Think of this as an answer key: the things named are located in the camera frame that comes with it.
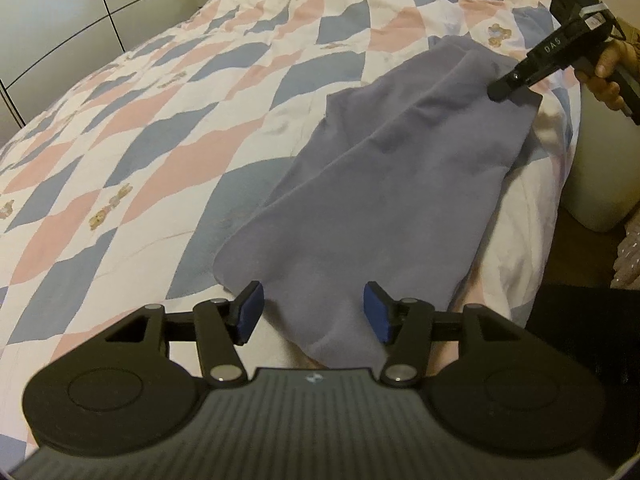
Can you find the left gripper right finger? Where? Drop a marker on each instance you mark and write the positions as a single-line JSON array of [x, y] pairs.
[[404, 328]]

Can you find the checkered teddy bear quilt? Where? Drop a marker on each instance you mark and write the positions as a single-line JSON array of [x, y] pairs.
[[121, 193]]

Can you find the grey-purple shirt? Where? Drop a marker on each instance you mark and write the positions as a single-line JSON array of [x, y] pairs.
[[397, 185]]

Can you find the person's right hand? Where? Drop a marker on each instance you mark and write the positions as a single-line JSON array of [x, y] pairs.
[[617, 53]]

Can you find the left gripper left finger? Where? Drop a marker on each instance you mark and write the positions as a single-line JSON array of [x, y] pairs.
[[220, 326]]

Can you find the white wardrobe doors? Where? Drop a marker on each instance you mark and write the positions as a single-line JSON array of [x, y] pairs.
[[49, 45]]

